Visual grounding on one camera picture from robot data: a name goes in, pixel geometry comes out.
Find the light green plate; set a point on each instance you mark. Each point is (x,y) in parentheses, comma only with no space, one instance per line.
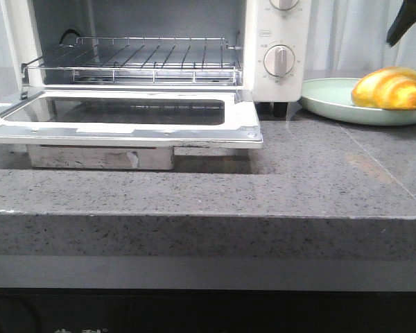
(331,98)

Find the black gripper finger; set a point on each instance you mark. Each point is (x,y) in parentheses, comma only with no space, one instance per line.
(406,17)

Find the yellow croissant bread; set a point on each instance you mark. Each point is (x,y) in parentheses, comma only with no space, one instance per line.
(390,88)

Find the upper oven temperature knob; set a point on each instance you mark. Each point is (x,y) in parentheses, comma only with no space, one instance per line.
(284,5)

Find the white Toshiba toaster oven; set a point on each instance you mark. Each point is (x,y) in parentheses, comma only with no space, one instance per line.
(257,46)

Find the metal wire oven rack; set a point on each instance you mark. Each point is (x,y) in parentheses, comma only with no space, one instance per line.
(138,61)

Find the oven glass door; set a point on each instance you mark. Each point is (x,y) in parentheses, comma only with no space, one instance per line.
(121,118)

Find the lower oven timer knob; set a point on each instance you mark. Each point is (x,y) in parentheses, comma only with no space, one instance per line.
(279,60)

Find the metal crumb tray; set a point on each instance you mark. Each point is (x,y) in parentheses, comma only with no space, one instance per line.
(96,157)

